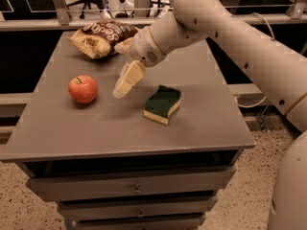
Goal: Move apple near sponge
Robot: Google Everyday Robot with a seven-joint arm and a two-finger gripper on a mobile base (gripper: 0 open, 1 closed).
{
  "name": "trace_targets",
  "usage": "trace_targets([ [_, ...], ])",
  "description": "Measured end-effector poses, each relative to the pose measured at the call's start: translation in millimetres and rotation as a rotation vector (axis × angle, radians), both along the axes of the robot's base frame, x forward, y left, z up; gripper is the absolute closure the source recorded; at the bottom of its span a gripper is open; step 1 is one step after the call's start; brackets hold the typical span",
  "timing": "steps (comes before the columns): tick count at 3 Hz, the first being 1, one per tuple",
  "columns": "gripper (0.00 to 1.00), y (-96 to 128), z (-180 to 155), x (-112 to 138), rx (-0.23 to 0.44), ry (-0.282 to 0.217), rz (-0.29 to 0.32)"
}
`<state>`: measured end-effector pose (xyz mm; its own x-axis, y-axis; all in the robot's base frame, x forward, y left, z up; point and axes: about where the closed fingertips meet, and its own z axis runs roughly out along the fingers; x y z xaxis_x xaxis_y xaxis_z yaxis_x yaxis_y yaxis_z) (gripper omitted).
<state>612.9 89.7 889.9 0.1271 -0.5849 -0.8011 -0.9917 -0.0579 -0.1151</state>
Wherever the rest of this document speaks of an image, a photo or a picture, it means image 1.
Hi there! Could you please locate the grey metal railing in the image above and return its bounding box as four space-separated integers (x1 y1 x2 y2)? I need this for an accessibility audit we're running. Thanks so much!
0 0 307 32

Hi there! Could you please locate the grey drawer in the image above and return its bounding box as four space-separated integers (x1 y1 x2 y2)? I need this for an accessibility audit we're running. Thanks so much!
65 213 205 230
59 195 217 221
27 166 236 201

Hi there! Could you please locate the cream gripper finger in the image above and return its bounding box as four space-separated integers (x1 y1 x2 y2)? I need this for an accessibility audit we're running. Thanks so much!
113 60 146 99
114 37 132 55

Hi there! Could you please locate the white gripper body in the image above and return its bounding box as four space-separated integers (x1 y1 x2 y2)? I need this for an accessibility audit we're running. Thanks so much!
130 27 166 67

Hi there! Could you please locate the top grey drawer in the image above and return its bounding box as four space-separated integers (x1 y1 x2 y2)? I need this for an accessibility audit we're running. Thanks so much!
27 166 236 201

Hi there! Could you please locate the red apple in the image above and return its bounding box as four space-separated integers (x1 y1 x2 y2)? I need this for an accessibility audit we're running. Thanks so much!
68 75 98 104

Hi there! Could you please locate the brown chip bag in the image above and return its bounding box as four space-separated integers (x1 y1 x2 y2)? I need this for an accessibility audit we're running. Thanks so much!
68 20 138 59

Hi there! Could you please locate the grey drawer cabinet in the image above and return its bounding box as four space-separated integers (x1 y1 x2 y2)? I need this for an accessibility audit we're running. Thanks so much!
0 27 256 230

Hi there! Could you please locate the middle grey drawer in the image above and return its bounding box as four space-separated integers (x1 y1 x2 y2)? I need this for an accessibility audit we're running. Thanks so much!
59 195 217 221

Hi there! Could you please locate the bottom grey drawer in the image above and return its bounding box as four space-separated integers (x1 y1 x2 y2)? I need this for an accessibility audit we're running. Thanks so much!
65 213 205 230

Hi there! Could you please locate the green yellow sponge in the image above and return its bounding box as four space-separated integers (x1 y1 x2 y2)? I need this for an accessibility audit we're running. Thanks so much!
143 85 181 126

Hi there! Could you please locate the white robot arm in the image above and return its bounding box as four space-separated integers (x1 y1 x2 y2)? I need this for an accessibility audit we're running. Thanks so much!
113 0 307 230

